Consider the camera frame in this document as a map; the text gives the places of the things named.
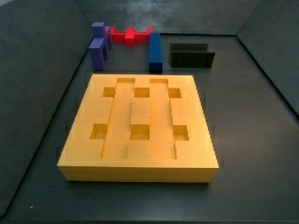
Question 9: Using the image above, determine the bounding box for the black metal angle bracket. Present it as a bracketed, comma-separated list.
[170, 43, 215, 68]

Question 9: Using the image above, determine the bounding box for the blue long bar block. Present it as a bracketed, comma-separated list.
[150, 32, 163, 73]

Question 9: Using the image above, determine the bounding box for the red branched puzzle block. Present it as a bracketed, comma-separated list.
[110, 26, 154, 47]

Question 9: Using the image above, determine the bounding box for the yellow slotted board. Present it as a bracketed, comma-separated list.
[58, 74, 219, 183]

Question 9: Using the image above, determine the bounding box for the purple branched puzzle block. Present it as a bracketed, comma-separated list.
[88, 22, 112, 71]

